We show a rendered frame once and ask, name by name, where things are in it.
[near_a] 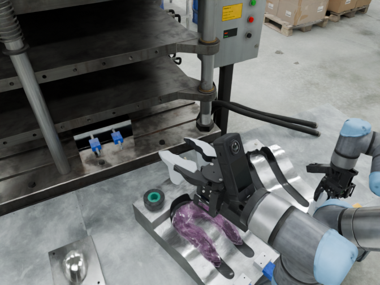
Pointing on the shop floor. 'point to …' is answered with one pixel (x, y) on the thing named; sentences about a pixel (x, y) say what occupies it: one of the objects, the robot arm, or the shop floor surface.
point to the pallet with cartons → (346, 8)
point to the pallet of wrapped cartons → (296, 14)
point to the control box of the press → (233, 43)
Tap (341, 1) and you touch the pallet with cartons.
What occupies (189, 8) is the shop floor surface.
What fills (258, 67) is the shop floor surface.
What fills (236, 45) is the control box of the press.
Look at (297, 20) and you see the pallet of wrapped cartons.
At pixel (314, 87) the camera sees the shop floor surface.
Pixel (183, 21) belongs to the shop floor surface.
